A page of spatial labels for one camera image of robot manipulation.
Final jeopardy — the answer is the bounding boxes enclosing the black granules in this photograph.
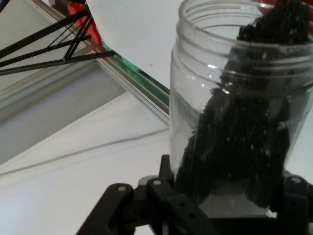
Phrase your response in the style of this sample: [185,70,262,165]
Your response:
[175,0,311,209]

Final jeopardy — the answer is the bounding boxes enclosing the aluminium wall rail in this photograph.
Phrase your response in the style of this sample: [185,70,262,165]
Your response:
[31,0,171,123]

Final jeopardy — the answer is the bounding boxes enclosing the black tripod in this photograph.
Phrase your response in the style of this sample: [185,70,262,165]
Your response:
[0,0,118,76]

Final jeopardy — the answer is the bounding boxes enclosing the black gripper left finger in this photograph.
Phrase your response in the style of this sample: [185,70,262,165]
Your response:
[75,154,211,235]

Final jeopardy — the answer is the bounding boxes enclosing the clear plastic jar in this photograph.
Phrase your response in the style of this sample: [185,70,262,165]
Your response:
[170,0,313,217]

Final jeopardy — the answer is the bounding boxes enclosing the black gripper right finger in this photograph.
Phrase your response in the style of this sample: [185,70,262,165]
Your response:
[268,174,313,235]

